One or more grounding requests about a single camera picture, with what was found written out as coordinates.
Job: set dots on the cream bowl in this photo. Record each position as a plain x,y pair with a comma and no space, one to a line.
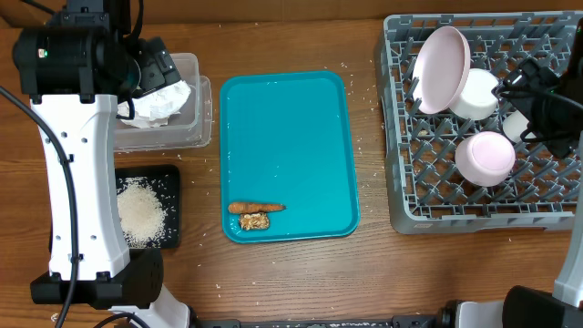
477,100

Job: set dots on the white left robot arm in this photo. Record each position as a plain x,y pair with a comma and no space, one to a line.
75,69

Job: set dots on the black tray bin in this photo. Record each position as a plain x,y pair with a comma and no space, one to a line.
159,171

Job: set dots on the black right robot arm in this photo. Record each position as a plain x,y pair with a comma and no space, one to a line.
526,307

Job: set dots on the clear plastic bin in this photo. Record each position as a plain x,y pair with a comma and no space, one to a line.
190,128

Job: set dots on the white plastic cup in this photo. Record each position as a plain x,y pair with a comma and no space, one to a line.
514,125

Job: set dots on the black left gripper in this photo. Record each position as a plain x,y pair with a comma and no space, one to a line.
158,66

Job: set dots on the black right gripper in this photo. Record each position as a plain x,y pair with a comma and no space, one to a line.
566,147

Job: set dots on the large pink plate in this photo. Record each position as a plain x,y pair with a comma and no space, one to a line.
442,68

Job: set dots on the pile of white rice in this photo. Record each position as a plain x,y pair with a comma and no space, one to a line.
148,214

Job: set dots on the brown food scrap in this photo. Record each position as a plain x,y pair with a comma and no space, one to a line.
254,221

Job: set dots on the grey plastic dish rack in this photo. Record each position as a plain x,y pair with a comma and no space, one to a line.
426,192

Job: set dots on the teal plastic tray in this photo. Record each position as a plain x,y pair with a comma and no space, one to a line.
286,139

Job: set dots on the white napkin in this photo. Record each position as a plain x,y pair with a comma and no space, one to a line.
155,109

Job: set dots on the orange carrot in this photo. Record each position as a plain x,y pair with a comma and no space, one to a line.
253,207

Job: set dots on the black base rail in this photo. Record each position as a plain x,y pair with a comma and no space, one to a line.
398,321

